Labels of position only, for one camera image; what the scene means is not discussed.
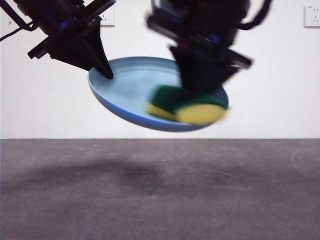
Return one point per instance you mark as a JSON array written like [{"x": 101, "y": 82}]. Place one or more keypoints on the yellow sponge with green pad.
[{"x": 200, "y": 115}]

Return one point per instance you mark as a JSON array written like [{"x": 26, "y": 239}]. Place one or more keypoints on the blue round plate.
[{"x": 130, "y": 82}]

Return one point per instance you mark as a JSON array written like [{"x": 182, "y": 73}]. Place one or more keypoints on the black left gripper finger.
[
  {"x": 72, "y": 53},
  {"x": 93, "y": 42}
]

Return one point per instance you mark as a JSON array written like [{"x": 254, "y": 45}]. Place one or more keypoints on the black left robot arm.
[{"x": 40, "y": 12}]

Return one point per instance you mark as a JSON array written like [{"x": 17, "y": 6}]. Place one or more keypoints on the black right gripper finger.
[
  {"x": 192, "y": 70},
  {"x": 221, "y": 75}
]

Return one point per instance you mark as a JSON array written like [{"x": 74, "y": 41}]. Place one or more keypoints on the white wall socket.
[
  {"x": 110, "y": 17},
  {"x": 312, "y": 16}
]

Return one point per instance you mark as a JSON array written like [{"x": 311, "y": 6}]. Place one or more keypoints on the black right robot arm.
[{"x": 205, "y": 10}]

